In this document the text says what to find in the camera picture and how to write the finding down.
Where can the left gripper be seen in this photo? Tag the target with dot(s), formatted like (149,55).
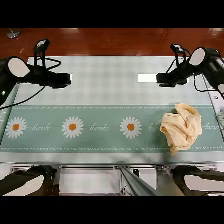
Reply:
(56,80)

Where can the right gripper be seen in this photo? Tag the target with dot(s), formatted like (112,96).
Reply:
(170,79)

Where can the cream garment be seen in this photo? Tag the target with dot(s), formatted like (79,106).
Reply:
(181,128)

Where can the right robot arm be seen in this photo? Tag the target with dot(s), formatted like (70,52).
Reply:
(211,65)

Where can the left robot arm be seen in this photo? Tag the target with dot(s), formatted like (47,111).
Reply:
(6,80)

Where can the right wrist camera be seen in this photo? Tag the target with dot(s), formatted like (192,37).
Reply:
(177,50)

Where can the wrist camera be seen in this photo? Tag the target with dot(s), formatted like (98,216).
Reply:
(177,50)
(41,45)

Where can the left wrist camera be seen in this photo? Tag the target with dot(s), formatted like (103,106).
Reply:
(41,45)

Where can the silver frame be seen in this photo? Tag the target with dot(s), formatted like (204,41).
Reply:
(140,186)

